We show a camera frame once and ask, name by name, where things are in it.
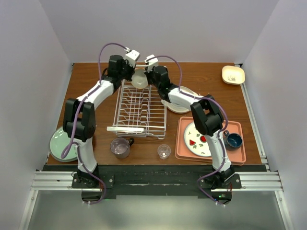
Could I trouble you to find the white bowl with blue dashes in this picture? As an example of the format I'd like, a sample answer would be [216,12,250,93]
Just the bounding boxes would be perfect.
[131,69,148,89]

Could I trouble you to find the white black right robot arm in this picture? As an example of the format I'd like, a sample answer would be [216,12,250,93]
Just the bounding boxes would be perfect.
[145,66,235,188]

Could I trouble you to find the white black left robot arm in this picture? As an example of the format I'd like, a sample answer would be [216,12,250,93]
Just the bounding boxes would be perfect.
[61,50,140,188]

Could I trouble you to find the cream plate with blue swirl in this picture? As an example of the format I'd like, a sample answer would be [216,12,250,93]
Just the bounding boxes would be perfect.
[161,86,198,114]

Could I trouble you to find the cream square panda bowl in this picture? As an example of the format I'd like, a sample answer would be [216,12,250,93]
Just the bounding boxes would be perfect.
[222,65,245,85]

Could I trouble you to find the small clear glass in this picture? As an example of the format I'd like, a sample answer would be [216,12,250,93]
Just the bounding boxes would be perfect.
[157,144,171,160]

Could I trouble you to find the purple translucent measuring cup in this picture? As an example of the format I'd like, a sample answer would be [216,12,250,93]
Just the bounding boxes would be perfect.
[110,137,135,159]

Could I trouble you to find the white watermelon pattern plate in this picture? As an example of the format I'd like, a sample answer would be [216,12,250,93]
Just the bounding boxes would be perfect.
[184,122,211,158]

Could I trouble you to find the light green plate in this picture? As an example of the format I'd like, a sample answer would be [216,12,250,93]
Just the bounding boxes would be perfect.
[49,127,77,162]

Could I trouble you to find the dark blue ceramic mug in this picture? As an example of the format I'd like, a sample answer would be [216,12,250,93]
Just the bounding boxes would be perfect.
[223,130,243,151]

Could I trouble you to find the pink plastic tray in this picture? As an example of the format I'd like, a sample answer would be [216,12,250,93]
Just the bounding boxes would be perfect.
[175,116,246,165]

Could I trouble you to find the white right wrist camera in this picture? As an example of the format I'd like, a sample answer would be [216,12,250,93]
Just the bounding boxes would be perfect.
[144,55,159,72]

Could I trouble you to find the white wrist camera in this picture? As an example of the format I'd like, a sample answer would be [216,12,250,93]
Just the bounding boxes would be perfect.
[144,55,159,72]
[124,48,140,67]

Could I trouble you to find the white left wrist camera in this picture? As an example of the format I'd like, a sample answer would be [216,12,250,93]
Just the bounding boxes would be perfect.
[124,48,140,67]

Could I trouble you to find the white wire dish rack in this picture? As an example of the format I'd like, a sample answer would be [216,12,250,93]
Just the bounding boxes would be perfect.
[106,65,166,139]

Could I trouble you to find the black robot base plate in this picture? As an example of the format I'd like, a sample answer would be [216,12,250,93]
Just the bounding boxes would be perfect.
[71,165,242,201]

